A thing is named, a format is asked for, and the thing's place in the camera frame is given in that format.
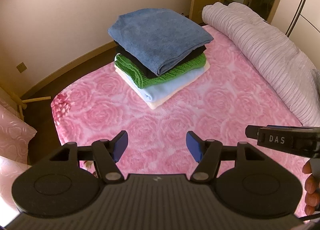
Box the blue denim jeans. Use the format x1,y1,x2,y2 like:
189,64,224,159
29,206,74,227
108,8,213,76

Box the operator hand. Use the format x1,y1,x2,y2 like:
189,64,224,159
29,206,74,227
302,161,319,215

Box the pink floral blanket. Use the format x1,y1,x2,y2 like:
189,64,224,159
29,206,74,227
50,25,311,218

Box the striped lilac folded quilt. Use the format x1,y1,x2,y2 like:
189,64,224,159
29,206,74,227
202,2,319,127

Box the cream folded garment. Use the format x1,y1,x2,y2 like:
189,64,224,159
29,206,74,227
114,61,211,110

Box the light blue folded garment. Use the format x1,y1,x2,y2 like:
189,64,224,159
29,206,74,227
114,63,209,103

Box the wooden stick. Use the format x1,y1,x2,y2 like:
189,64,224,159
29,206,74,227
22,96,51,104

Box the green folded garment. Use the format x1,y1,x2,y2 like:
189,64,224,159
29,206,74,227
115,53,207,89

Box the pink patterned curtain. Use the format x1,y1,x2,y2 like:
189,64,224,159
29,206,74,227
1,99,36,226

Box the black folded garment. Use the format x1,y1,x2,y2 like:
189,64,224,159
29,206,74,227
114,41,206,79

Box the cream wardrobe doors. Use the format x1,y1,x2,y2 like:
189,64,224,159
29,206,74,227
271,0,319,66

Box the low wall socket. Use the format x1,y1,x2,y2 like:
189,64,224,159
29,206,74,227
16,62,27,73

